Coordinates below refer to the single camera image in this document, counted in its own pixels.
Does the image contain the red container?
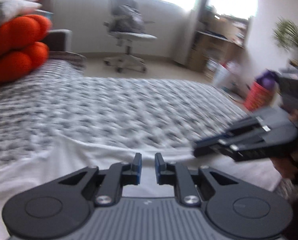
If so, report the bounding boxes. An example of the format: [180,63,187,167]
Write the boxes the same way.
[244,79,277,112]

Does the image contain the wooden shelf unit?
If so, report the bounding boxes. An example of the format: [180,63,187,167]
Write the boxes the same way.
[189,5,251,80]

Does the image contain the dark grey sofa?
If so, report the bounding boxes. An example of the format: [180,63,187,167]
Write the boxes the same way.
[43,29,73,53]

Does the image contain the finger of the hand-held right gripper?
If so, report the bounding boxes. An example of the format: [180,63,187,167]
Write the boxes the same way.
[193,137,273,162]
[220,116,271,143]

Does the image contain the grey curtain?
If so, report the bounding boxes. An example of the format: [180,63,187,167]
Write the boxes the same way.
[173,0,214,66]

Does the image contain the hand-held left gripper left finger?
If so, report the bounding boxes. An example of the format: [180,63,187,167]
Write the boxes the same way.
[57,152,142,205]

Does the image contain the light grey printed pillow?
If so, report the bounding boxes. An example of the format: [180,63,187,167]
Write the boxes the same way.
[0,0,43,31]

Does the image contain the grey quilted blanket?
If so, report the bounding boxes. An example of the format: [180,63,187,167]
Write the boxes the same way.
[0,51,297,201]

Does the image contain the purple bundle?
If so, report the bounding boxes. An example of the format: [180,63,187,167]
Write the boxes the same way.
[255,69,280,90]

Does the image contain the white office chair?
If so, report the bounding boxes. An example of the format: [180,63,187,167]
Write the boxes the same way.
[103,0,158,74]

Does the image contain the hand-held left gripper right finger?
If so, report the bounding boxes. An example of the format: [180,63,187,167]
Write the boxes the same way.
[154,152,242,205]

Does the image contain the grey patterned bag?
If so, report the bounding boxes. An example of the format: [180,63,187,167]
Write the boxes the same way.
[113,4,146,33]

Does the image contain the green potted plant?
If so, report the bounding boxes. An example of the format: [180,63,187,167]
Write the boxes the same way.
[273,17,298,53]

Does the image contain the white pants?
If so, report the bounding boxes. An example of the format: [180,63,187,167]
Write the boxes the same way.
[0,130,284,205]

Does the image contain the person's right hand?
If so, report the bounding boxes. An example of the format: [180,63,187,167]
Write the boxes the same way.
[273,154,298,182]

